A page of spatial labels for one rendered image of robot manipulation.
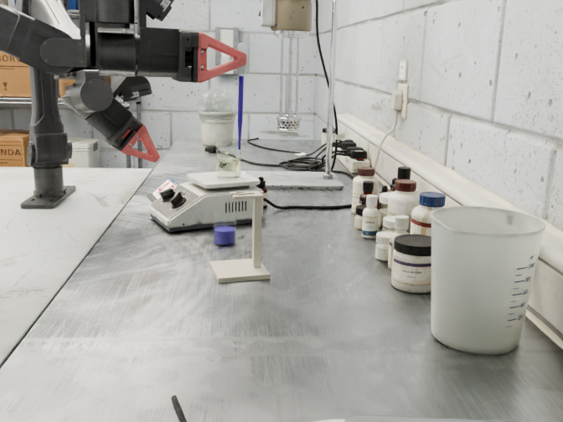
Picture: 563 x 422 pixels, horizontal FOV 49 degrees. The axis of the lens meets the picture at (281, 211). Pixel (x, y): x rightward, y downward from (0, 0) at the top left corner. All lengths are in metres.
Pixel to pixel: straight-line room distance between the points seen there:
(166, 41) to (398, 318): 0.48
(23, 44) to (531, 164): 0.72
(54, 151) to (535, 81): 0.98
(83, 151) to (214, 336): 2.78
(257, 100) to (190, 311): 2.90
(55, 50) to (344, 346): 0.51
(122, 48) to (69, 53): 0.07
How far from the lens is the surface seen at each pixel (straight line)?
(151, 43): 0.87
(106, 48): 0.87
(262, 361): 0.71
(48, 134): 1.44
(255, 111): 3.68
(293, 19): 1.60
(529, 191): 0.99
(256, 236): 0.96
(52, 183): 1.48
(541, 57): 0.98
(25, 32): 0.87
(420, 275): 0.92
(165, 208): 1.23
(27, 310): 0.88
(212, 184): 1.20
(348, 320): 0.82
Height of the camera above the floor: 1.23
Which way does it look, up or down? 14 degrees down
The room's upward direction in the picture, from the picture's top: 1 degrees clockwise
